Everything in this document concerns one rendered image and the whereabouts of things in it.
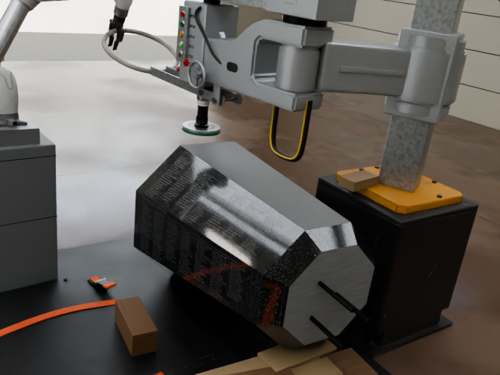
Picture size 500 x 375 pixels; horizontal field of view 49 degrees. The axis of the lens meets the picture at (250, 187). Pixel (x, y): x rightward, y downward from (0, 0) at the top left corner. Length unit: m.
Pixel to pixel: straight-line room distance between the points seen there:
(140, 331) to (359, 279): 1.02
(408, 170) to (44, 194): 1.85
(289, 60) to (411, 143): 0.77
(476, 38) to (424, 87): 6.17
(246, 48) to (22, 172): 1.26
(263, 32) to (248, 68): 0.19
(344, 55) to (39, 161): 1.57
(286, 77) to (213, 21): 0.60
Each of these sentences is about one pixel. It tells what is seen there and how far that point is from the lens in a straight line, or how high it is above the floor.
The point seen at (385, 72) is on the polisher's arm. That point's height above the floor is 1.36.
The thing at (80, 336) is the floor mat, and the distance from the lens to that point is 2.84.
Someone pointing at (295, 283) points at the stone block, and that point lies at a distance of 2.12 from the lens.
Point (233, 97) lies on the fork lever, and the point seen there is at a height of 1.09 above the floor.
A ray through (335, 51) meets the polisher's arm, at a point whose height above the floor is 1.43.
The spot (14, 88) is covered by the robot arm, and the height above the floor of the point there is 1.05.
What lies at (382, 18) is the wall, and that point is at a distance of 9.83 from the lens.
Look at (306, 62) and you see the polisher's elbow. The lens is 2.48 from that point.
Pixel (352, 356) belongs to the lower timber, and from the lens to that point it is 2.71.
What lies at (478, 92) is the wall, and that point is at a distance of 8.80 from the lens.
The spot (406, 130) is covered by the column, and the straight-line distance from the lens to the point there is 2.82.
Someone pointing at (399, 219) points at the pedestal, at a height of 0.74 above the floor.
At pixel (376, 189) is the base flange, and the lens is 2.83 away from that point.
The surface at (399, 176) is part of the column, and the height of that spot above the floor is 0.84.
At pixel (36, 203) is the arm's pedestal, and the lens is 3.03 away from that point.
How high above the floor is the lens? 1.73
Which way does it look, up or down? 22 degrees down
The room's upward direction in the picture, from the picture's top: 7 degrees clockwise
